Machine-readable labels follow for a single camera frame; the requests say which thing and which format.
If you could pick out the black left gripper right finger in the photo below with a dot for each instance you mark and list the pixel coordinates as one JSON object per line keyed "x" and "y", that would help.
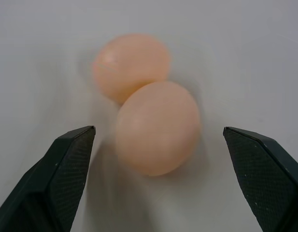
{"x": 264, "y": 183}

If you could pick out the light brown egg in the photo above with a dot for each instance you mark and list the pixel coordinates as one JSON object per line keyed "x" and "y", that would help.
{"x": 158, "y": 130}
{"x": 129, "y": 65}

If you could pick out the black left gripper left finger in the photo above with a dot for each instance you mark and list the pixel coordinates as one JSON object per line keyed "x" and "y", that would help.
{"x": 54, "y": 183}

